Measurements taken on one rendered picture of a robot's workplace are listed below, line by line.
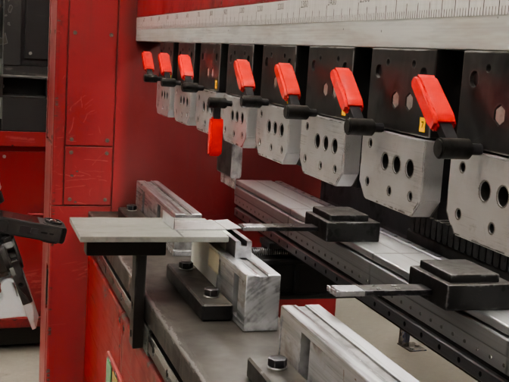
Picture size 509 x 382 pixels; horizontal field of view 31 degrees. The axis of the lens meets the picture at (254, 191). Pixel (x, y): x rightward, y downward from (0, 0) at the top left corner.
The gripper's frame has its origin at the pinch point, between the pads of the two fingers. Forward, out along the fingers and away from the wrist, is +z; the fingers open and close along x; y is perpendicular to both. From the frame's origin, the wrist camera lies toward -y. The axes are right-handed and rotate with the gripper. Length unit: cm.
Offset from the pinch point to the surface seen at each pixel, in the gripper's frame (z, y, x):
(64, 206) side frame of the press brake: 8, -13, -112
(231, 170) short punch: -7.0, -40.1, -21.9
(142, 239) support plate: -1.5, -20.6, -17.9
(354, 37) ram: -30, -45, 37
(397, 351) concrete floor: 148, -140, -237
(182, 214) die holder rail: 6, -35, -57
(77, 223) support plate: -5.2, -11.5, -29.2
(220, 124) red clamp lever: -17.6, -38.0, -10.6
